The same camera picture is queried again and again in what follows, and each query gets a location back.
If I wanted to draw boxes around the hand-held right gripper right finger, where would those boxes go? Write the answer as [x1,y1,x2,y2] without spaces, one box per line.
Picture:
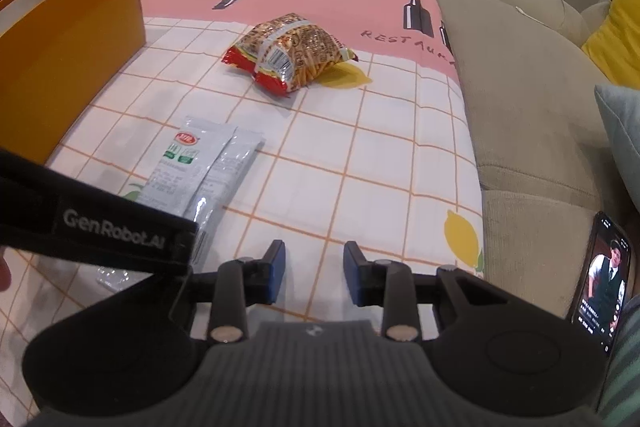
[343,241,507,342]

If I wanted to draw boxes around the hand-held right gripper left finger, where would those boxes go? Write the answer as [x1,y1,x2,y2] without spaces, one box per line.
[170,239,287,343]

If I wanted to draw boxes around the silver sachet packet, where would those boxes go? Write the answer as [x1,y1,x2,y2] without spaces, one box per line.
[182,127,265,268]

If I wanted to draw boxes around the clear plastic packet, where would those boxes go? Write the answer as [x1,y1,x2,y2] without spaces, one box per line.
[135,116,238,218]

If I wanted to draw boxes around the orange cardboard box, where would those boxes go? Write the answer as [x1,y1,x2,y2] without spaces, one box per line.
[0,0,147,168]

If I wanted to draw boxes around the printed checked tablecloth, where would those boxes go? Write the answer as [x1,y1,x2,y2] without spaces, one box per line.
[0,0,488,427]

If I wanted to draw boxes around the yellow red snack bag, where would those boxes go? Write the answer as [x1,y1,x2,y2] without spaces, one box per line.
[222,13,360,95]

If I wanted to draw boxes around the beige sofa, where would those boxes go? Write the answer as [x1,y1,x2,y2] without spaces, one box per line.
[422,0,640,318]

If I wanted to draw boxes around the black smartphone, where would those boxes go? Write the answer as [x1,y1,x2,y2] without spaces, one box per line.
[571,211,633,358]

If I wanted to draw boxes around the striped green clothing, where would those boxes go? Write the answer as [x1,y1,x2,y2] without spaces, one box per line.
[597,292,640,427]

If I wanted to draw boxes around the light blue pillow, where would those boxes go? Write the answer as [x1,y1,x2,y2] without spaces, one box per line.
[594,84,640,180]

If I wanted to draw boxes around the yellow pillow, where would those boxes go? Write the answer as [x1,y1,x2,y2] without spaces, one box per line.
[582,0,640,85]

